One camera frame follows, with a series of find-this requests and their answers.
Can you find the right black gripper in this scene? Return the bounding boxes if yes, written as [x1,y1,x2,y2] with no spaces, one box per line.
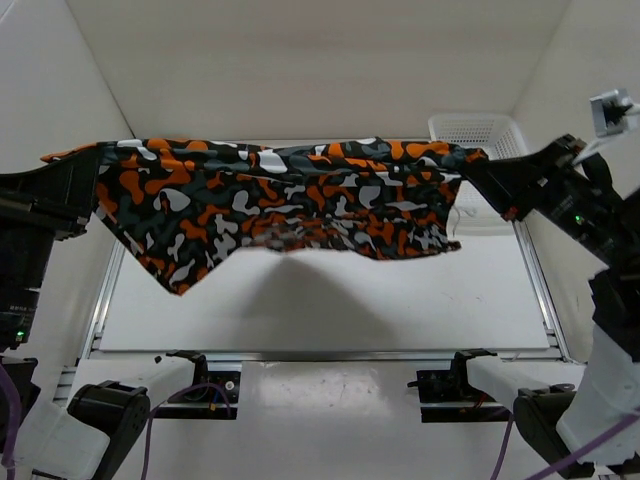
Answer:
[460,131,640,263]

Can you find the camouflage patterned shorts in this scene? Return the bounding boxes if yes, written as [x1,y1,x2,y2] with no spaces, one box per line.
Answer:
[46,137,488,295]

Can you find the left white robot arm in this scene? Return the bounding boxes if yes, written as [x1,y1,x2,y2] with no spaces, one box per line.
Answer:
[1,145,150,479]

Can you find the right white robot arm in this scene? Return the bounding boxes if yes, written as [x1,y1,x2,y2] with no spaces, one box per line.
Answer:
[449,136,639,479]

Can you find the white plastic basket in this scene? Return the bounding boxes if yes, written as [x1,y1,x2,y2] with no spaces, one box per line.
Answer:
[428,113,527,238]

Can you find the left aluminium side rail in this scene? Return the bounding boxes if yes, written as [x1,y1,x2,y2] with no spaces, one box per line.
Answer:
[49,239,126,401]

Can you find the aluminium front rail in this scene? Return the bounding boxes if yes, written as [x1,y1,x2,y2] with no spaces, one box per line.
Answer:
[89,349,566,363]

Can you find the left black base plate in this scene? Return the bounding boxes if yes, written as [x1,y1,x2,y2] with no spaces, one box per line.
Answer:
[150,350,241,420]

